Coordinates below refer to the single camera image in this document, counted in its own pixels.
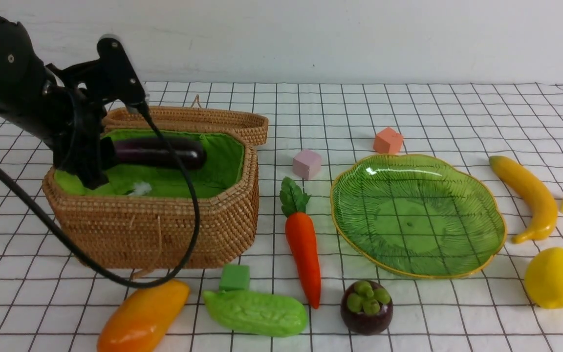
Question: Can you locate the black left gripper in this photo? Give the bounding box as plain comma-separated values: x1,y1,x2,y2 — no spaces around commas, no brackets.
46,63,116,190

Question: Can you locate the yellow toy lemon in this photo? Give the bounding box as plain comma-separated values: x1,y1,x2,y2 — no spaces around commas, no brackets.
523,247,563,309

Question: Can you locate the purple toy eggplant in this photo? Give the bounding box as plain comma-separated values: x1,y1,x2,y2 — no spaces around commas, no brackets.
101,136,208,170

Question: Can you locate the yellow toy banana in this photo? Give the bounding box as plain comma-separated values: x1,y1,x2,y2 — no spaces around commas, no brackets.
489,155,559,243

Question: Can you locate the orange toy mango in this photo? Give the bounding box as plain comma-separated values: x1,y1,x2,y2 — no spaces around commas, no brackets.
96,279,190,352

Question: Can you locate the purple toy mangosteen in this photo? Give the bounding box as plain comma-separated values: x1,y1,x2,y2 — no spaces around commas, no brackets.
340,280,393,336

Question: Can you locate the orange toy carrot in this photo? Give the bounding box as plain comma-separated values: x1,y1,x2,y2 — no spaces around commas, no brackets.
279,177,322,309

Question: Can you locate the green toy bitter gourd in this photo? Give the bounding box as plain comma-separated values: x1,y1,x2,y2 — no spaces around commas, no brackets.
202,290,308,338

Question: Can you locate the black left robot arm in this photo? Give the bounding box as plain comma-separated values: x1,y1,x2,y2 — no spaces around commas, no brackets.
0,17,114,189

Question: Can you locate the woven wicker basket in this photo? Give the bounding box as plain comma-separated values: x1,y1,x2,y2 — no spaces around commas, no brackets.
42,130,266,270

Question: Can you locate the woven wicker basket lid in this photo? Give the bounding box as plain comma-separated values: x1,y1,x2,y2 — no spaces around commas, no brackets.
100,95,269,147

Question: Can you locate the green glass leaf plate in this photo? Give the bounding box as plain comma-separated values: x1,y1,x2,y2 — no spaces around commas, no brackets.
330,154,507,279

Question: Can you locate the green foam cube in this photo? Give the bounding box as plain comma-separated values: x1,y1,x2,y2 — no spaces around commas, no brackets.
218,264,251,291

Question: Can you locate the white grid tablecloth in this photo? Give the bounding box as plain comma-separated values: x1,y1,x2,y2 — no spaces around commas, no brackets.
0,82,563,352

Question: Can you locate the pink foam cube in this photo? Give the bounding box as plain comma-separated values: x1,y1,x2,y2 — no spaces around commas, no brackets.
292,149,322,180

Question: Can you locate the orange foam cube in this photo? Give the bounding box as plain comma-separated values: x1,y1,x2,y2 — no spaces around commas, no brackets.
373,127,404,154

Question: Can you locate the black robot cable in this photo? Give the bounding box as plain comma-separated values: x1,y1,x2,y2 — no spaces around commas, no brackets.
0,100,201,289

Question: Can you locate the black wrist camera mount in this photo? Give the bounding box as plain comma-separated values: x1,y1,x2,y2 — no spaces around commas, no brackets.
57,34,148,109

